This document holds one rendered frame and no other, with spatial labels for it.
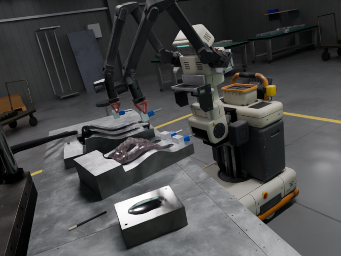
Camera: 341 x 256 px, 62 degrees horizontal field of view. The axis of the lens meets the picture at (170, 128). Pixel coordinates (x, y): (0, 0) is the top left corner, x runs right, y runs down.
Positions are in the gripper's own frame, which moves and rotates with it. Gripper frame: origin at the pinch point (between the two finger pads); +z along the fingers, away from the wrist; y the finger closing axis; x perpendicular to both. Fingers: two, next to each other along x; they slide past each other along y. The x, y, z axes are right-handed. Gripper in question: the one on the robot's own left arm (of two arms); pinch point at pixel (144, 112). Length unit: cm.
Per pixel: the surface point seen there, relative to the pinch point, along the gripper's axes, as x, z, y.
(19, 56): -149, -178, -785
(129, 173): -23, 14, 44
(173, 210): -17, 19, 80
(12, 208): -74, 12, 27
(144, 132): -5.1, 9.7, 6.1
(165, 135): 2.6, 12.6, 19.0
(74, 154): -43.6, 5.3, 3.8
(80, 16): 68, -240, -827
